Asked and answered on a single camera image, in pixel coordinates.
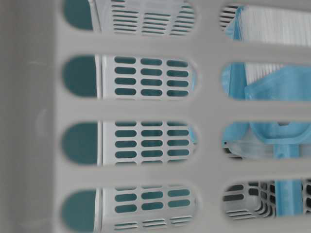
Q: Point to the white plastic shopping basket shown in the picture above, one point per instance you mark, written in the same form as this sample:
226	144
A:
36	109

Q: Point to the blue hand brush white bristles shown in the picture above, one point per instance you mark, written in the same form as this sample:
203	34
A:
272	81

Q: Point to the light blue plastic dustpan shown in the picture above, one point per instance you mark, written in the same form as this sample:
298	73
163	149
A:
239	137

